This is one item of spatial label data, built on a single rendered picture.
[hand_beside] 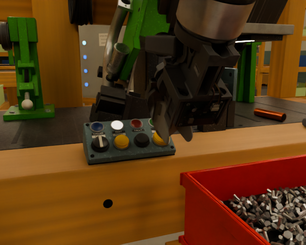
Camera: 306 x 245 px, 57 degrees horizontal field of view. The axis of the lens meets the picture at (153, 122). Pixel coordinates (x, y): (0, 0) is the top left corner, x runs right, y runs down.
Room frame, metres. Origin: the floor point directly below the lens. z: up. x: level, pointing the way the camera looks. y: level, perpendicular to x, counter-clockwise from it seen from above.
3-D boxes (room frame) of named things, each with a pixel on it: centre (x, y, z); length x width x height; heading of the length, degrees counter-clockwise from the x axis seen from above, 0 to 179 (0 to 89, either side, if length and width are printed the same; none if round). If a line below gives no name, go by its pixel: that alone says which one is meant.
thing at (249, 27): (0.76, -0.15, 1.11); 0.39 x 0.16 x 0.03; 19
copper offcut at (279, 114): (0.77, -0.32, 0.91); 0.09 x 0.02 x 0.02; 30
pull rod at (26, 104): (0.74, 0.33, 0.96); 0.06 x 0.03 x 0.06; 19
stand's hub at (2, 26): (0.81, 0.41, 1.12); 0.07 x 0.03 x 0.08; 19
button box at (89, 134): (0.48, 0.05, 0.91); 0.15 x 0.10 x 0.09; 109
